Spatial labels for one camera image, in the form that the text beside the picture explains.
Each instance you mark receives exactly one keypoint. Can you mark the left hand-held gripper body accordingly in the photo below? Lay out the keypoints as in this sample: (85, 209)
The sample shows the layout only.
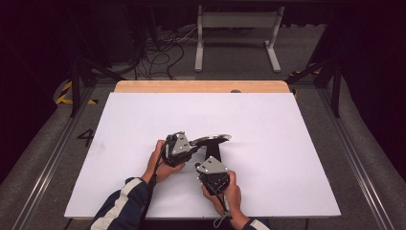
(178, 148)

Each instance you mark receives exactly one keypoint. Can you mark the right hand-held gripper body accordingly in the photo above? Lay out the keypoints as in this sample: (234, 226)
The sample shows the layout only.
(213, 175)

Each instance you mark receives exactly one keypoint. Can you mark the black cloth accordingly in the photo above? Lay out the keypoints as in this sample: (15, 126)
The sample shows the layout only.
(213, 151)

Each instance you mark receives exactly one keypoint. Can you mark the person's left hand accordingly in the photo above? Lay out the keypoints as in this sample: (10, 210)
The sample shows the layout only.
(159, 169)

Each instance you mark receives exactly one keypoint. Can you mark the person's right hand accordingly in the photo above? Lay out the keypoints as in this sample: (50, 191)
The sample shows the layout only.
(234, 195)

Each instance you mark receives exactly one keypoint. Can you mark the wooden table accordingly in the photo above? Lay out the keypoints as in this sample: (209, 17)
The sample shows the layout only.
(178, 86)

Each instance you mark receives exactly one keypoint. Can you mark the black metal stand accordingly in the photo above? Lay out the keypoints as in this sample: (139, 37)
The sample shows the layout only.
(335, 89)
(76, 86)

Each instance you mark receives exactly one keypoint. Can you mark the yellow black floor tape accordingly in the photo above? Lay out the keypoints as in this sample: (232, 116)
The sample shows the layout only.
(301, 73)
(65, 96)

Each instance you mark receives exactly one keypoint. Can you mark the white metal stand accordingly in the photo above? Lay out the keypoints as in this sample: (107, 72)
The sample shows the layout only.
(237, 20)

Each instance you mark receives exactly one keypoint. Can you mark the aluminium floor rail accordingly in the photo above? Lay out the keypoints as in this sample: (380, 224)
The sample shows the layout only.
(357, 172)
(48, 166)

